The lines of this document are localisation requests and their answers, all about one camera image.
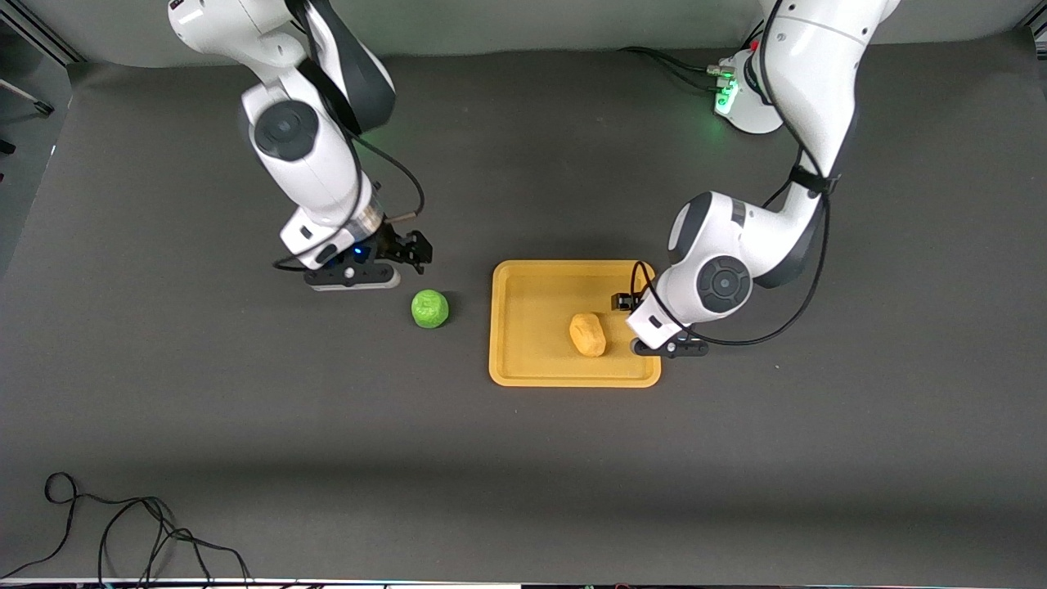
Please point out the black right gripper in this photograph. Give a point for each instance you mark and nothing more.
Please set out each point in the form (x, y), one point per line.
(395, 243)

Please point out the yellow potato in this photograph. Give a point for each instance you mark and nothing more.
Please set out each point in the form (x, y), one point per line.
(588, 335)

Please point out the green apple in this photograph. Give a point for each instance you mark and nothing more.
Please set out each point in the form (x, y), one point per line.
(429, 309)

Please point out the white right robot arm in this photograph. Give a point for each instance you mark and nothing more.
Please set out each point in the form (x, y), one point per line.
(303, 155)

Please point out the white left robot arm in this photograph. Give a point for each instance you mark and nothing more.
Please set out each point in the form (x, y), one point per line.
(736, 245)

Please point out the yellow plastic tray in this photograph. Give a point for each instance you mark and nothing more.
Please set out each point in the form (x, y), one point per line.
(532, 327)

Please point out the dark grey table cloth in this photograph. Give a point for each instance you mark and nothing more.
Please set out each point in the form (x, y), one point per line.
(523, 491)

